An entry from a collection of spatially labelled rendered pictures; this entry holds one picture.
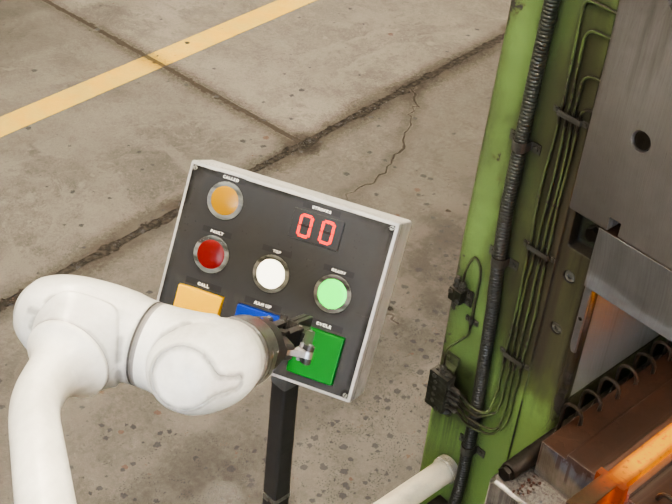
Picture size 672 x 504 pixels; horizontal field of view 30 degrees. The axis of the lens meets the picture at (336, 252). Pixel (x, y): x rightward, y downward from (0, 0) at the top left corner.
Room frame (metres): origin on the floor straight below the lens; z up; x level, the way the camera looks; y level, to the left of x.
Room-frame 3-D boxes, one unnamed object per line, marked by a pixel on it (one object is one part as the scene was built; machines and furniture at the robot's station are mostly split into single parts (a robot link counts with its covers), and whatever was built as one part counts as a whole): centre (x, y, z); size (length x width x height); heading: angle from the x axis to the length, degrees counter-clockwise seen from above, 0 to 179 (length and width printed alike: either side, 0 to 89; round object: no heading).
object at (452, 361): (1.57, -0.21, 0.80); 0.06 x 0.03 x 0.14; 47
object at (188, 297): (1.46, 0.20, 1.01); 0.07 x 0.05 x 0.07; 72
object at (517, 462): (1.41, -0.41, 0.93); 0.40 x 0.03 x 0.03; 137
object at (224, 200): (1.54, 0.18, 1.16); 0.05 x 0.03 x 0.04; 47
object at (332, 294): (1.44, 0.00, 1.09); 0.05 x 0.03 x 0.04; 47
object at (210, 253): (1.50, 0.19, 1.09); 0.05 x 0.03 x 0.04; 47
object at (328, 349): (1.39, 0.01, 1.01); 0.07 x 0.05 x 0.07; 72
